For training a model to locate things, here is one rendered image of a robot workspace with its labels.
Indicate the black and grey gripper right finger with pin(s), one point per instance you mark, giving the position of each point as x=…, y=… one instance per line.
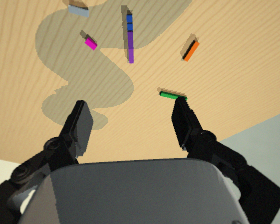
x=260, y=197

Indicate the grey rectangular rod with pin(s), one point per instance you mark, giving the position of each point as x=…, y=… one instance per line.
x=78, y=10

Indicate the small blue block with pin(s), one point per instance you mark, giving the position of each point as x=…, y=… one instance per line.
x=129, y=17
x=129, y=26

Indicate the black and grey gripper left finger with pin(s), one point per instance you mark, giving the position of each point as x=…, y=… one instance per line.
x=58, y=152

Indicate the orange rod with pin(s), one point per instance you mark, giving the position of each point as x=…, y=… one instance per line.
x=190, y=51

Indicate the purple rod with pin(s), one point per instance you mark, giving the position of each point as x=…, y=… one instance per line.
x=130, y=46

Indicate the green rod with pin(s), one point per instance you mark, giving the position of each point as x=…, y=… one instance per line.
x=170, y=95

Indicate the magenta rectangular block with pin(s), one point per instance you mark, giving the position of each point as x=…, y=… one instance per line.
x=91, y=43

